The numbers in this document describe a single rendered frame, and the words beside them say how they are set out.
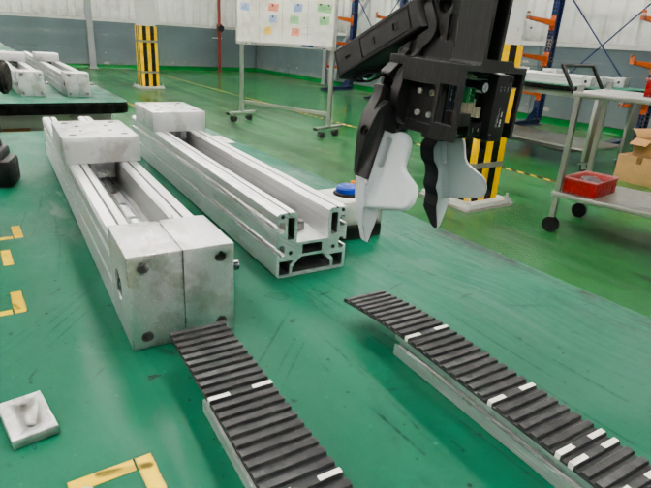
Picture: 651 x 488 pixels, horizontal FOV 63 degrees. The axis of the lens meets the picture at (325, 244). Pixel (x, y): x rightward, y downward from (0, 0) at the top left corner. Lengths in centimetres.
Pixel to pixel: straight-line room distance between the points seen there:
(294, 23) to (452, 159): 604
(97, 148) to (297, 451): 63
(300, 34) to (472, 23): 604
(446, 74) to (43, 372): 41
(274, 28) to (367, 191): 627
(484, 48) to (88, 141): 64
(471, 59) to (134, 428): 36
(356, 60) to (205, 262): 23
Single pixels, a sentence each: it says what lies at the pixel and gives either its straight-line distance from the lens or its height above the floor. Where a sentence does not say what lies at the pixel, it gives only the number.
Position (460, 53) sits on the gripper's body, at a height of 106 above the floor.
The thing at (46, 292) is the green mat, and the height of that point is 78.
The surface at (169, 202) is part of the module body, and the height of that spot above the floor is 86.
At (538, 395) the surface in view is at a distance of 45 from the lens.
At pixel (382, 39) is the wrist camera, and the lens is 45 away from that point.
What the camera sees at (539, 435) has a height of 81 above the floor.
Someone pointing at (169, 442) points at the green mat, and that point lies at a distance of 43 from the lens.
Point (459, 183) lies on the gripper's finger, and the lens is 48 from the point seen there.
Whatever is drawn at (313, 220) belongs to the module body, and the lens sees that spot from 70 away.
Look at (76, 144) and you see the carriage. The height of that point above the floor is 89.
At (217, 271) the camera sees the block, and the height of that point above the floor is 85.
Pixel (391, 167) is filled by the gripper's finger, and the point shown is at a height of 97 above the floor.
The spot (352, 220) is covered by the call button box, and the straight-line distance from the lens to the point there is 79.
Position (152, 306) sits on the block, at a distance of 51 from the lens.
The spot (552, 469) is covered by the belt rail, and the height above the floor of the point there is 79.
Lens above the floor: 106
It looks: 21 degrees down
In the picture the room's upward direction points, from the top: 4 degrees clockwise
